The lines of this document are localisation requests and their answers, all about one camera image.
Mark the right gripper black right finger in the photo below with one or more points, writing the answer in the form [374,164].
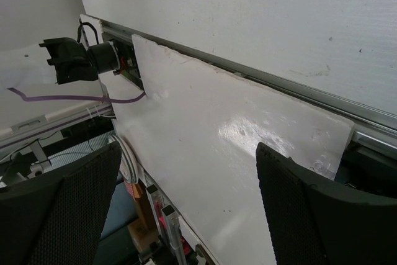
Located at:
[314,220]

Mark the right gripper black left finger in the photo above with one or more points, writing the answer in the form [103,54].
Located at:
[58,217]

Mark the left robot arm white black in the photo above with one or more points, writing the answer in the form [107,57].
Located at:
[57,61]

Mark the cardboard box under table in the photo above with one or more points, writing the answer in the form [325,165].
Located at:
[143,230]

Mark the white tape roll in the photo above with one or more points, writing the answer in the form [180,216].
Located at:
[128,165]

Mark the white foam front board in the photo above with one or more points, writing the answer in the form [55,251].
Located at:
[195,128]

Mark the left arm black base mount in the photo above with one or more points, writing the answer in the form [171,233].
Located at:
[128,64]

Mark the aluminium front rail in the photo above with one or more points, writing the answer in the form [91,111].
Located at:
[373,125]

